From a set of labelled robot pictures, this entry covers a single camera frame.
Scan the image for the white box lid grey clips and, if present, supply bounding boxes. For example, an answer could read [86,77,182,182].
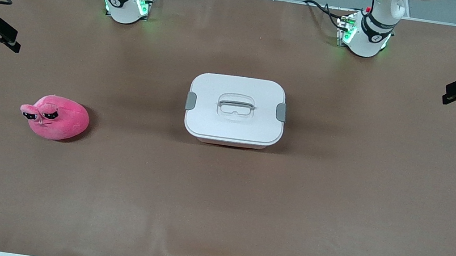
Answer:
[181,69,291,150]

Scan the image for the pink plush toy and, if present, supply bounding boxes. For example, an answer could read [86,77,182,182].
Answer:
[16,91,93,145]

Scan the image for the black left base cables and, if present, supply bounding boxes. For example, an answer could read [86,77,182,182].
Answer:
[300,0,347,32]

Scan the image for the pink translucent plastic box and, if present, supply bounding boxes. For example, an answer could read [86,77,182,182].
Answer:
[197,135,269,152]

